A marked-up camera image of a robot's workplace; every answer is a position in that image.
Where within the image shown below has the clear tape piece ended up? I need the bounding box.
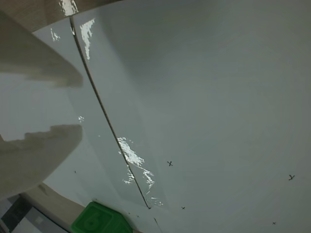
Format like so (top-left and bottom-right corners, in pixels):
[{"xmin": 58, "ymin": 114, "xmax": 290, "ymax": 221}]
[
  {"xmin": 116, "ymin": 136, "xmax": 164, "ymax": 207},
  {"xmin": 79, "ymin": 18, "xmax": 96, "ymax": 62}
]

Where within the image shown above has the white paper sheet with marks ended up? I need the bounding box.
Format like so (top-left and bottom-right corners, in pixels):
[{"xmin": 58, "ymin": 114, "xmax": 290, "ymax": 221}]
[{"xmin": 71, "ymin": 0, "xmax": 311, "ymax": 233}]

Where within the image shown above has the green square block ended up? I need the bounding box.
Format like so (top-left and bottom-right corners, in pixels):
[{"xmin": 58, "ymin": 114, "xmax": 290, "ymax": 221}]
[{"xmin": 70, "ymin": 201, "xmax": 137, "ymax": 233}]

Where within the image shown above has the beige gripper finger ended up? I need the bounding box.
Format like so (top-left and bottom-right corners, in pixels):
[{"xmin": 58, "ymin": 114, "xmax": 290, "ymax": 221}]
[
  {"xmin": 0, "ymin": 11, "xmax": 84, "ymax": 88},
  {"xmin": 0, "ymin": 124, "xmax": 84, "ymax": 201}
]

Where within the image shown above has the plain white paper sheet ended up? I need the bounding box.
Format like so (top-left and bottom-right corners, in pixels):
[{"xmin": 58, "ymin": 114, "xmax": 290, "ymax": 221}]
[{"xmin": 0, "ymin": 16, "xmax": 151, "ymax": 210}]

